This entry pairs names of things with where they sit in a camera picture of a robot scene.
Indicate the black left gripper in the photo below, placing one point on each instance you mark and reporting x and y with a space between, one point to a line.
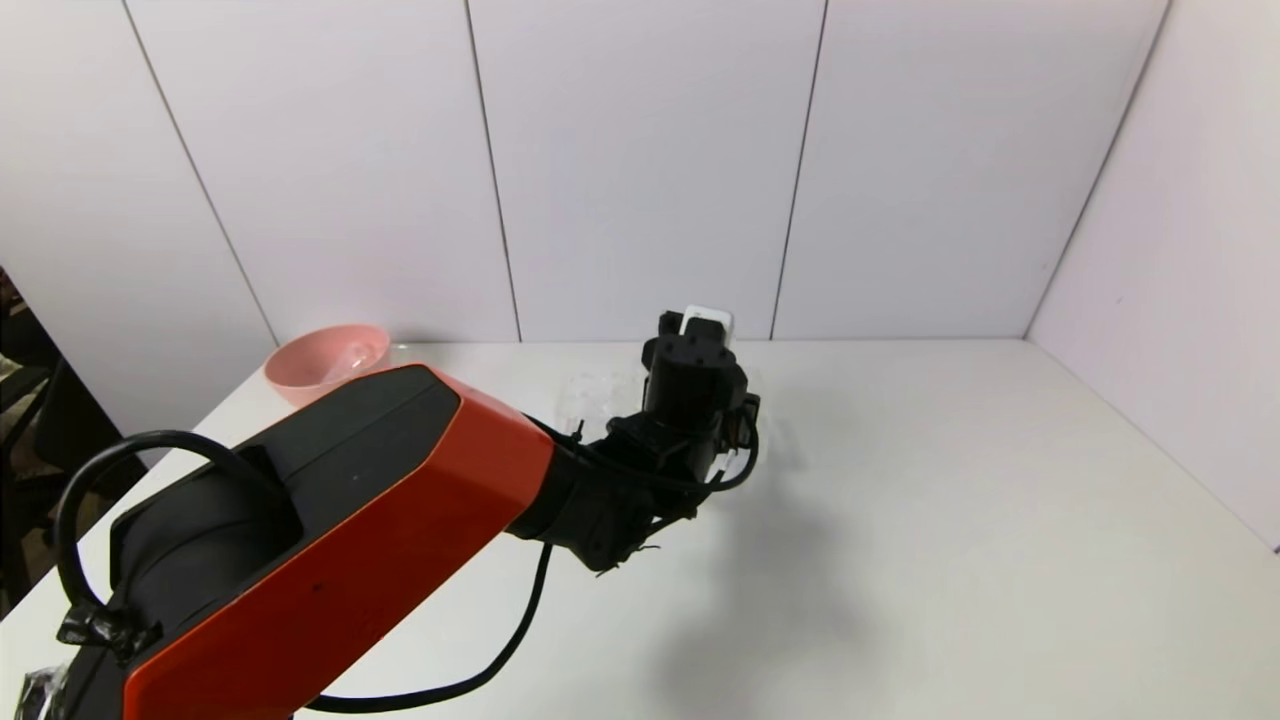
735 435

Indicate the pink plastic bowl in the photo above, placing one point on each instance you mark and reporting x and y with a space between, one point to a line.
315 365

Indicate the dark office chair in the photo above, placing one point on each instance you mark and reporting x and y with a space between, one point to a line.
40 450

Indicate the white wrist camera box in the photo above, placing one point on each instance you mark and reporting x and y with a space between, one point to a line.
708 320

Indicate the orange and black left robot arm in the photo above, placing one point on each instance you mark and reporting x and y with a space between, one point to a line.
330 540

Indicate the clear acrylic test tube rack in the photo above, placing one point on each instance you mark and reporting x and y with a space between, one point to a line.
600 395

